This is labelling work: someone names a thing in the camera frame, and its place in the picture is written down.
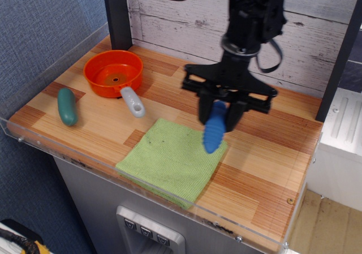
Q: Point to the dark left vertical post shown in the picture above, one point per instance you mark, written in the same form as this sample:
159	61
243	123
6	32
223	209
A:
119	24

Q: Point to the dark vertical post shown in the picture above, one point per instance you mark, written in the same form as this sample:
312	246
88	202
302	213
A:
338	69
119	24

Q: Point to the green cloth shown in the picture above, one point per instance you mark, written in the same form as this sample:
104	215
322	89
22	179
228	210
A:
171	161

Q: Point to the blue handled metal fork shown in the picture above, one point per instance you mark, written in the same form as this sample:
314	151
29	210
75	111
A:
215	127

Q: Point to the teal green toy pickle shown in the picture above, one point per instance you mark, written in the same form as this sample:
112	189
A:
67	107

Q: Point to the white metal side unit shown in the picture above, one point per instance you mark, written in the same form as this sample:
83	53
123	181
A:
335	170

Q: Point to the clear acrylic table guard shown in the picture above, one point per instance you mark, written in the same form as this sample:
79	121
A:
264	166

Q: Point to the dark right vertical post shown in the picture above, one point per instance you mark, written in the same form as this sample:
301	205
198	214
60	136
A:
338	69

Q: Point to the yellow and black object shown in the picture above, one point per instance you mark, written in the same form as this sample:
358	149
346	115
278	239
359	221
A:
38	249

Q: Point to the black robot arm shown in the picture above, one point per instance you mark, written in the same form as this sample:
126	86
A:
251	24

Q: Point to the grey cabinet with button panel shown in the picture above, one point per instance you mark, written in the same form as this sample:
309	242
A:
120	218

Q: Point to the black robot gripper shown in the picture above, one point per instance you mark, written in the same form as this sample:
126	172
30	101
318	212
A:
230	81

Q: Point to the orange toy pot grey handle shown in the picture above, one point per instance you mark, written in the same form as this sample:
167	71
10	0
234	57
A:
117	73

